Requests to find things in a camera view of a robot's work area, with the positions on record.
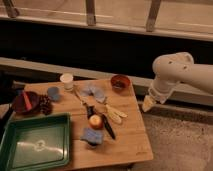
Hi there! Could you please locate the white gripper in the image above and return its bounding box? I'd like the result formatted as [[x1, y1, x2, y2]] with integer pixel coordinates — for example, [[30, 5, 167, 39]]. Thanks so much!
[[142, 88, 161, 112]]

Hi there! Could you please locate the dark red bowl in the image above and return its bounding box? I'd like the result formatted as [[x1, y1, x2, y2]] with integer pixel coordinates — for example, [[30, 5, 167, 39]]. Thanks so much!
[[12, 91, 39, 114]]

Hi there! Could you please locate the orange apple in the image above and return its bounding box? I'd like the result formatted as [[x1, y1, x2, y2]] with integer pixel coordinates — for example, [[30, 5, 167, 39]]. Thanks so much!
[[89, 115, 103, 129]]

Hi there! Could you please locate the cream wooden utensil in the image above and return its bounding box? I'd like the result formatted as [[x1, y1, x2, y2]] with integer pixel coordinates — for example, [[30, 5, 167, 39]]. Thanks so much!
[[106, 104, 127, 124]]

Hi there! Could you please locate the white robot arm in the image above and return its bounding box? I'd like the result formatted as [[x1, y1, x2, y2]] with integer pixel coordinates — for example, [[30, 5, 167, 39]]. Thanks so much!
[[142, 52, 213, 112]]

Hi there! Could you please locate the dark grape bunch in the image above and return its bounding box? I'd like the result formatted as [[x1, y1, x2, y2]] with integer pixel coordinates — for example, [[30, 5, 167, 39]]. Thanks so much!
[[39, 95, 52, 115]]

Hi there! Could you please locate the white paper cup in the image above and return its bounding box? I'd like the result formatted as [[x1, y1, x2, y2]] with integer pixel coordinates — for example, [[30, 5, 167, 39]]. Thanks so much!
[[60, 73, 73, 90]]

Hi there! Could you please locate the green plastic tray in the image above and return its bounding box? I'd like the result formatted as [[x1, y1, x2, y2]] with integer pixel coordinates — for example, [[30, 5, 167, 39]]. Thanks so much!
[[0, 113, 70, 171]]

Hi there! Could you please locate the light blue cloth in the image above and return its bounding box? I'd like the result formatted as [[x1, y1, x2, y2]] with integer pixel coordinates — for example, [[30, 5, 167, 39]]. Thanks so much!
[[81, 84, 106, 103]]

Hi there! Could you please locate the brown ceramic bowl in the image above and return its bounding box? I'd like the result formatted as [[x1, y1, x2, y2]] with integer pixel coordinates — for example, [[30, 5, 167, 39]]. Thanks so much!
[[110, 74, 130, 92]]

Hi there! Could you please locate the wooden table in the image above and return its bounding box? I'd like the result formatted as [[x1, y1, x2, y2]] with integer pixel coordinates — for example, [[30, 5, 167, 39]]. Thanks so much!
[[25, 79, 153, 171]]

